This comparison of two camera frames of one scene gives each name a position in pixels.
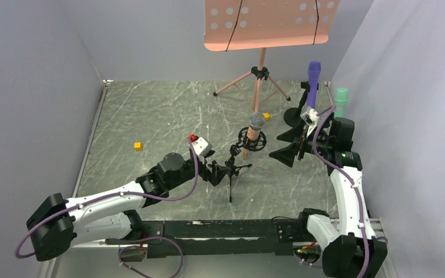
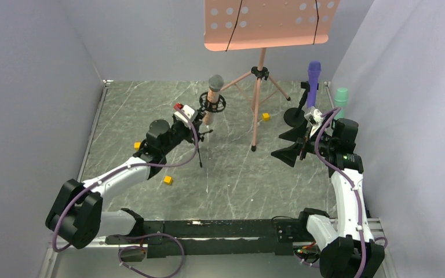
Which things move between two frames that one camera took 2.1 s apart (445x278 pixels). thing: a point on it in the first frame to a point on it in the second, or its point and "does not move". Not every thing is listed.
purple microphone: [314, 68] does not move
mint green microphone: [340, 100] does not move
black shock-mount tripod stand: [233, 167] to [204, 105]
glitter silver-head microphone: [256, 121] to [216, 83]
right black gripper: [303, 138] does not move
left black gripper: [213, 171] to [196, 128]
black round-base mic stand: [292, 116] does not move
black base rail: [216, 237] does not move
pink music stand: [243, 25] does not move
